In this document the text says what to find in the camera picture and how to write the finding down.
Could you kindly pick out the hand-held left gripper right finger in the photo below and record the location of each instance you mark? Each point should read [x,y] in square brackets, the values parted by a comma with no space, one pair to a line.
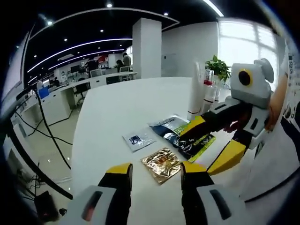
[194,194]

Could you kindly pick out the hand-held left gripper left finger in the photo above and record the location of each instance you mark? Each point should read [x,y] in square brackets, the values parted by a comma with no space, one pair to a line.
[117,194]

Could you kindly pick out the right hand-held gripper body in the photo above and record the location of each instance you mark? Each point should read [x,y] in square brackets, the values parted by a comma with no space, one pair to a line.
[255,91]

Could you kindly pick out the tall white skincare tube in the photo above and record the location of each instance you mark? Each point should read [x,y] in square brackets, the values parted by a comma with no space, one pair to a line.
[195,93]

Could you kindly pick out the black green skincare sachet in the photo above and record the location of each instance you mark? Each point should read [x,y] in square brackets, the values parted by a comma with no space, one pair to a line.
[194,147]

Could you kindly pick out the large red-ringed skincare bottle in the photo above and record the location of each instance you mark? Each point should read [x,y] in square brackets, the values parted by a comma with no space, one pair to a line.
[208,77]

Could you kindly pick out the gold foil skincare sachet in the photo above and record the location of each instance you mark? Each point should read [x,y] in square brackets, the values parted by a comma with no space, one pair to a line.
[161,164]

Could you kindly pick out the dark silver skincare sachet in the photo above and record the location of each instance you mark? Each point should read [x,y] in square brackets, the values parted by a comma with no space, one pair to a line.
[164,127]

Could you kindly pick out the white skincare sachet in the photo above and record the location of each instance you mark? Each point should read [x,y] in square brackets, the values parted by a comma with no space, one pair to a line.
[138,141]

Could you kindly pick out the printed banner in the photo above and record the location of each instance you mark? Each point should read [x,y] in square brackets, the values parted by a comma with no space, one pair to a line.
[293,93]

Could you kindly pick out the green potted plant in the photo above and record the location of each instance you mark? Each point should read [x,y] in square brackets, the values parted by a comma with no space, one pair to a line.
[220,68]

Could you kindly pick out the person's white shirt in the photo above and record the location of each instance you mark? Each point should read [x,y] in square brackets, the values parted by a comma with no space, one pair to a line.
[276,159]

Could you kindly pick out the large bright window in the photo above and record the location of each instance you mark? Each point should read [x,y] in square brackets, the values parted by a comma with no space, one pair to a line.
[246,42]

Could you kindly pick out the black floor box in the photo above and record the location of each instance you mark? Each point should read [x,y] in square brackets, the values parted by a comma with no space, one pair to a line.
[45,204]

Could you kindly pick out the row of white office desks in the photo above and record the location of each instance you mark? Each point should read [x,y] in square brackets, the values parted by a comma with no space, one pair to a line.
[58,103]

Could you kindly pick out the black office chair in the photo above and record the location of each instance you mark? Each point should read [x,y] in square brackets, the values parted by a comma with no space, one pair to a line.
[82,90]

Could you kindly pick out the blue box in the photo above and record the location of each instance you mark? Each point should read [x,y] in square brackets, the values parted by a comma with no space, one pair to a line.
[43,93]

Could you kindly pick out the large display monitor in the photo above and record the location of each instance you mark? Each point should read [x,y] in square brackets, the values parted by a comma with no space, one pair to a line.
[14,70]

